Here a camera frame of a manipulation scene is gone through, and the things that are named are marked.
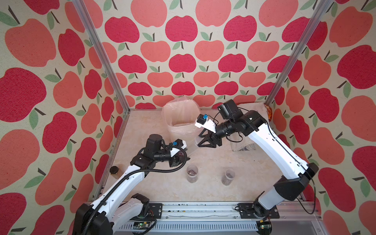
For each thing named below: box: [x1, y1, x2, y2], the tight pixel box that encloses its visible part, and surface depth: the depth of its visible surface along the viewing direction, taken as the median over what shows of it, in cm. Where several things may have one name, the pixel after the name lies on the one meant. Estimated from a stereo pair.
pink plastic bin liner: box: [162, 96, 201, 139], surface depth 90 cm
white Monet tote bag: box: [237, 102, 269, 123], surface depth 109 cm
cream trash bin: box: [163, 95, 201, 148], surface depth 86 cm
